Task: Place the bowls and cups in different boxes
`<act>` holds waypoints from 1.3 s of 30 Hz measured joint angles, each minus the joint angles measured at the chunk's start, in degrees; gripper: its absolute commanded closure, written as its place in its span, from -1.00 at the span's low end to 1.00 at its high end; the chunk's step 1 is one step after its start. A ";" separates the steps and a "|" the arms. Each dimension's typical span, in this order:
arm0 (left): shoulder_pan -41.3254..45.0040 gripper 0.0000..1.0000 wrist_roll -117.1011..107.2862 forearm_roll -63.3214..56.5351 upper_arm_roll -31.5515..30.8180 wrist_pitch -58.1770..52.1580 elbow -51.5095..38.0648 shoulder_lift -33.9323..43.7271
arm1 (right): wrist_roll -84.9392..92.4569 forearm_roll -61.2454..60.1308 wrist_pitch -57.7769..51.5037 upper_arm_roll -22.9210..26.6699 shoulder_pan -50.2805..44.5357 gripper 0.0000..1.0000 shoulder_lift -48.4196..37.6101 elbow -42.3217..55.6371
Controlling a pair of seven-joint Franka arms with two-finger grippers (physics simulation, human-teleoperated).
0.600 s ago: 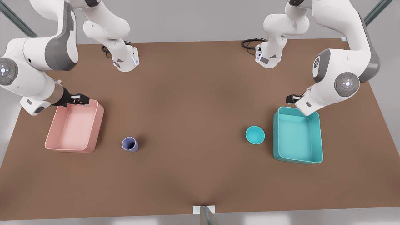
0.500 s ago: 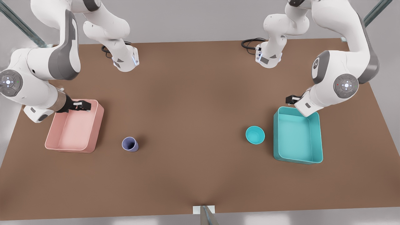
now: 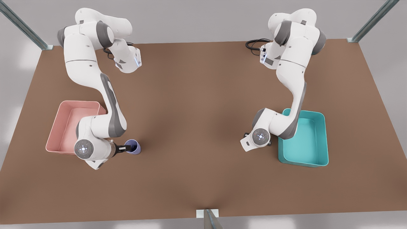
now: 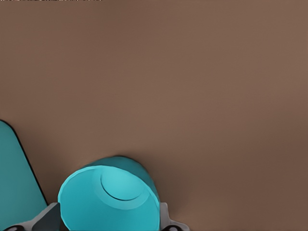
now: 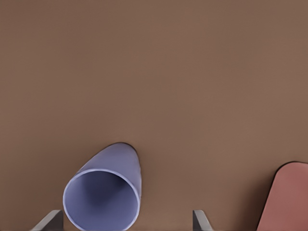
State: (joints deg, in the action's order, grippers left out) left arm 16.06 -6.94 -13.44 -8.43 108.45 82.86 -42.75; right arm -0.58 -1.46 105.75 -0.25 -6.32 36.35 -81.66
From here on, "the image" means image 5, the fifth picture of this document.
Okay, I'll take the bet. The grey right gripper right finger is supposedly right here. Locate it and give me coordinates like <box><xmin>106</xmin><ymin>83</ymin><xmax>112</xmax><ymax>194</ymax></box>
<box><xmin>192</xmin><ymin>209</ymin><xmax>214</xmax><ymax>231</ymax></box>

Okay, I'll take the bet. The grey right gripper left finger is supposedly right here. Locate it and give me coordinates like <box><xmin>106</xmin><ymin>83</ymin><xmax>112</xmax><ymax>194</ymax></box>
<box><xmin>30</xmin><ymin>209</ymin><xmax>64</xmax><ymax>231</ymax></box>

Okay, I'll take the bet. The lavender blue cup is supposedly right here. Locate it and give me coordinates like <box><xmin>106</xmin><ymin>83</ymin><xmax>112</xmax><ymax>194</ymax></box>
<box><xmin>63</xmin><ymin>142</ymin><xmax>142</xmax><ymax>231</ymax></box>

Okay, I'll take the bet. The red cup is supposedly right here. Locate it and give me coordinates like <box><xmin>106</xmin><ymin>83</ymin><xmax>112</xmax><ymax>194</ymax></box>
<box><xmin>256</xmin><ymin>161</ymin><xmax>308</xmax><ymax>231</ymax></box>

